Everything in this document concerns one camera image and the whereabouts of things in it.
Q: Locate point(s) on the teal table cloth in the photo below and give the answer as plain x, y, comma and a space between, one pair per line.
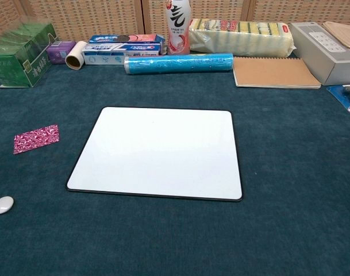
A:
174, 238

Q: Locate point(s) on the blue pink cookie box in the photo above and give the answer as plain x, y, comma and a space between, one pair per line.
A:
143, 38

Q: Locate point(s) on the blue plastic wrap roll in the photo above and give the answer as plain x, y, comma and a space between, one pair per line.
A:
177, 63

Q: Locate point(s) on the white lint roller refill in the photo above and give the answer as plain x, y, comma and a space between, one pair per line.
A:
77, 54

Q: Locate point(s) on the grey power strip box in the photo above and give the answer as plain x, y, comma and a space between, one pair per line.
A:
327, 60

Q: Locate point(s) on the clear green tea box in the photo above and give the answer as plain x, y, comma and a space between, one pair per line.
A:
19, 60

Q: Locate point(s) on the woven bamboo folding screen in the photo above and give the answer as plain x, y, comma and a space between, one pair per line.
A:
100, 17

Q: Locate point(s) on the magenta patterned packet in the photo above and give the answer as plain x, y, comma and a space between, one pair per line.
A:
36, 139

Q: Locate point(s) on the small purple box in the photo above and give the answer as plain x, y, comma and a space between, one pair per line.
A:
58, 53

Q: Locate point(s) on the yellow sponge multipack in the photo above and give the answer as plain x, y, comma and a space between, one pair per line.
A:
240, 40

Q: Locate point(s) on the white rectangular board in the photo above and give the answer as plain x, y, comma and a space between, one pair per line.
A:
157, 155

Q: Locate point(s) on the blue binder clip blister pack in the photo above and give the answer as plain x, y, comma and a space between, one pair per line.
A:
345, 96

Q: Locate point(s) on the pink white drink bottle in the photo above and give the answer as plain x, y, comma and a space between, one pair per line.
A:
178, 28

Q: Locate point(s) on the blue white toothpaste box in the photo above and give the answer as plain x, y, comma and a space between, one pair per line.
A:
120, 53

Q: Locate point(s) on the kraft spiral notebook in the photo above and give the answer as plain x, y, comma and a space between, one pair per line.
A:
272, 72

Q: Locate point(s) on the white round pebble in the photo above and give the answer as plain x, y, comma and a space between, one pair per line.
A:
3, 205

